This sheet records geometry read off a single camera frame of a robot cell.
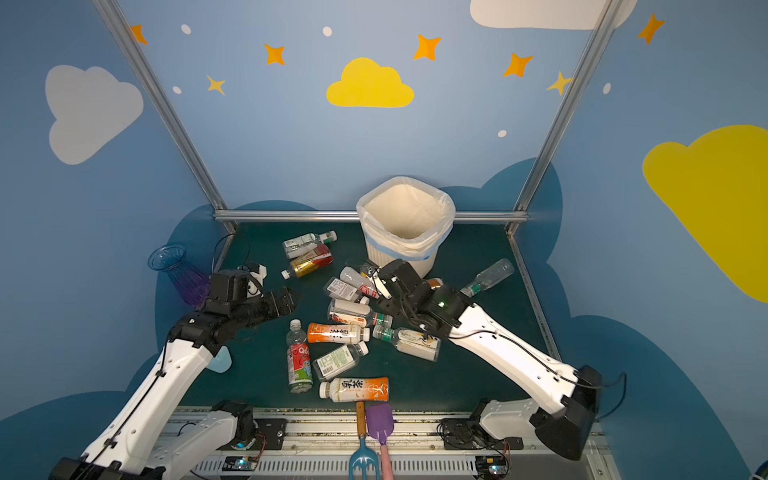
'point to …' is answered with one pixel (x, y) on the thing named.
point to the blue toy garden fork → (363, 459)
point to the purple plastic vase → (193, 283)
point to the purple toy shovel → (380, 425)
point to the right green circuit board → (491, 465)
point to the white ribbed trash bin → (376, 259)
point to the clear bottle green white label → (297, 245)
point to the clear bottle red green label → (300, 377)
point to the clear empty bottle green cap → (488, 277)
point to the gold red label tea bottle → (321, 257)
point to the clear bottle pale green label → (328, 365)
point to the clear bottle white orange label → (351, 312)
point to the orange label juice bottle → (337, 334)
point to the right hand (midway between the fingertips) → (396, 281)
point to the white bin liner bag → (406, 218)
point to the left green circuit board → (239, 463)
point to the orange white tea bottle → (343, 390)
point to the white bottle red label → (363, 283)
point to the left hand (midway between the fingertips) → (290, 299)
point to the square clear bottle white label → (341, 289)
